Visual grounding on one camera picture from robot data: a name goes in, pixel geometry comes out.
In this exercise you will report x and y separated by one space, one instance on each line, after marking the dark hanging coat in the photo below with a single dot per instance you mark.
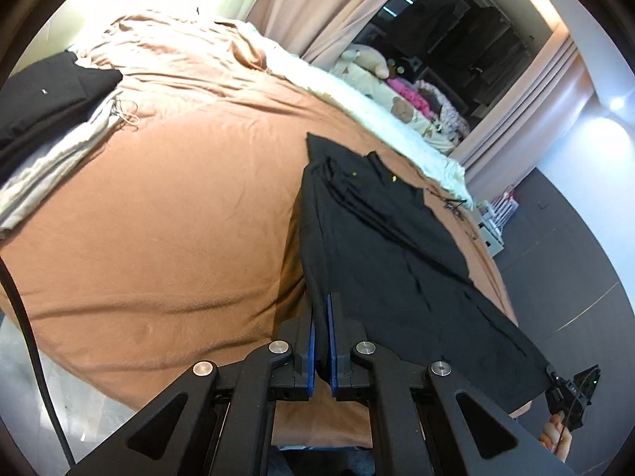
431 25

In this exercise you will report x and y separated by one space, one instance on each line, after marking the white quilt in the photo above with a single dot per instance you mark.
347 94

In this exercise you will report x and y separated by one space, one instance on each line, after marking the black folded garment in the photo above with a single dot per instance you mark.
44 94

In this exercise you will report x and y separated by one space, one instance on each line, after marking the pink curtain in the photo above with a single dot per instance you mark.
536 109
317 5

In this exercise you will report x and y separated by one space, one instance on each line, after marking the floral cloth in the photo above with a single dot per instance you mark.
446 109

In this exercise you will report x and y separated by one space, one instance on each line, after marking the black long-sleeved garment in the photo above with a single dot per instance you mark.
397 267

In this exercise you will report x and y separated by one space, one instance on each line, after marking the white plush toy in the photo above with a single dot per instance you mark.
362 57

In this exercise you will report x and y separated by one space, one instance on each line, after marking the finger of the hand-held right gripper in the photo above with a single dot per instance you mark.
555 384

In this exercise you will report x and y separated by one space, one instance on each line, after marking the pink cloth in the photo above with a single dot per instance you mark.
407 91

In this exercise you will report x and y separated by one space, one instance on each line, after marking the person's right hand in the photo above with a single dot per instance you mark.
553 436

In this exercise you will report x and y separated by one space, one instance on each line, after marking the bear-printed cushion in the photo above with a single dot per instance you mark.
377 91

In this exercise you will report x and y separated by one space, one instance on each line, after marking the striped gift bag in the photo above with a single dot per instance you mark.
506 206

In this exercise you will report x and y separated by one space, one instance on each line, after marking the ceiling spotlight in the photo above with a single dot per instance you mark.
617 104

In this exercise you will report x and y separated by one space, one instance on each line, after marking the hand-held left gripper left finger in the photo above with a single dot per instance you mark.
311 357

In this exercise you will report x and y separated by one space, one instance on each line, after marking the white nightstand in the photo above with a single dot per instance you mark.
491 238

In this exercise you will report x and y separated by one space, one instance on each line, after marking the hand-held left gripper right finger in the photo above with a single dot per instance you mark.
331 347

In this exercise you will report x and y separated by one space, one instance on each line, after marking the black plush toy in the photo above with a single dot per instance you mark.
404 67

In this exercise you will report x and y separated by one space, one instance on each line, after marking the beige folded cloth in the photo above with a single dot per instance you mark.
59 158

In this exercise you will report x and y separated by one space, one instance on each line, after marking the bed with orange sheet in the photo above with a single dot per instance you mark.
173 208

